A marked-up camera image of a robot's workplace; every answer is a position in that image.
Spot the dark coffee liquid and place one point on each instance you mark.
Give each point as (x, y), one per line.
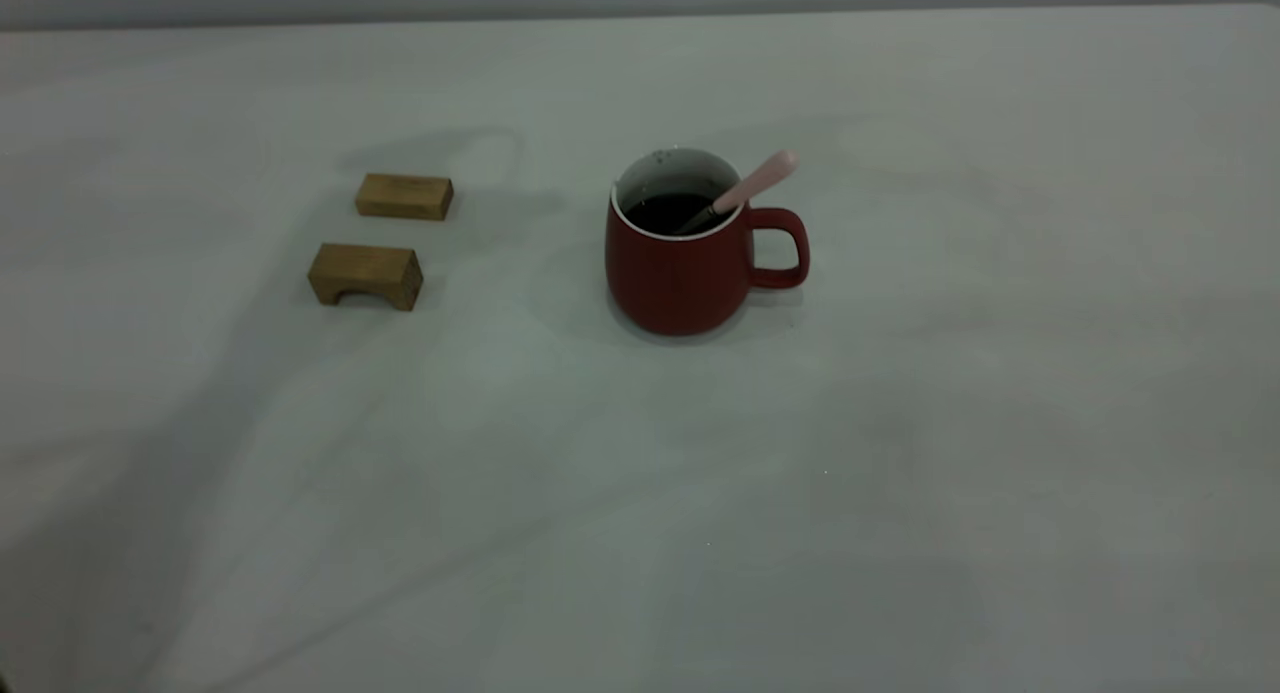
(655, 213)

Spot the flat wooden block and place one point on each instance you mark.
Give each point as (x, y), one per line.
(400, 195)

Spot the arched wooden block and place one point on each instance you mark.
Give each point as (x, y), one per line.
(365, 268)

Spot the red ceramic mug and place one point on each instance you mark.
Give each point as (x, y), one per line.
(680, 283)

